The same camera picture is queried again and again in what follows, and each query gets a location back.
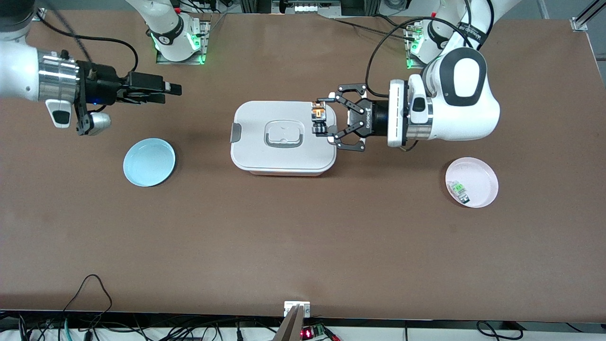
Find light blue round plate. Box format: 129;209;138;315
123;138;176;187

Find white lunch box grey latches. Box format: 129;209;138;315
230;100;339;177

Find pink round plate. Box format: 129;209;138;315
445;157;499;208

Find red LED circuit board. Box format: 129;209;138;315
301;324;341;341

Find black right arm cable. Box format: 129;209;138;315
28;0;139;74

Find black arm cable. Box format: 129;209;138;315
366;0;495;99
28;0;139;74

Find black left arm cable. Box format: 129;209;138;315
366;0;495;99

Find black cable on table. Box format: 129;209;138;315
327;14;413;39

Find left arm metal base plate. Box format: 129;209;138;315
405;21;443;71

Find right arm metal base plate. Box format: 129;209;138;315
156;19;212;65

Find white metal bracket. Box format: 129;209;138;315
284;301;311;318

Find black looped cable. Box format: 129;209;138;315
62;274;114;323

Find grey camera mount bar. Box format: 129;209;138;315
274;305;306;341

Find tangled black cable bundle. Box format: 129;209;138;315
0;310;285;341

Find aluminium frame rail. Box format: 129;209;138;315
570;0;606;32

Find black coiled cable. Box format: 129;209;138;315
476;321;525;341

